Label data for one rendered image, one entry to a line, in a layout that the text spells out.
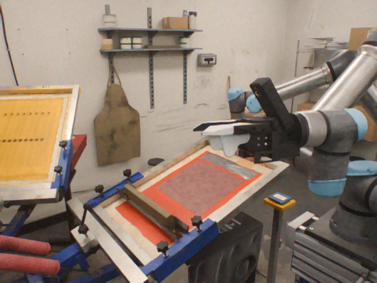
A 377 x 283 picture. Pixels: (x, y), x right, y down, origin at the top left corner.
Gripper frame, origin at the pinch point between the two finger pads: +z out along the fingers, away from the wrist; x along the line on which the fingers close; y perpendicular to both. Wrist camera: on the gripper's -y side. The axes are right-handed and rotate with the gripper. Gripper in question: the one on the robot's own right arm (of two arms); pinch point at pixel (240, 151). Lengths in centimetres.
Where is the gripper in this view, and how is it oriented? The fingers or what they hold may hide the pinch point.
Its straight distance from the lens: 167.1
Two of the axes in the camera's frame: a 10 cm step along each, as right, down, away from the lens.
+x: 7.6, -4.4, 4.8
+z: 2.1, 8.7, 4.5
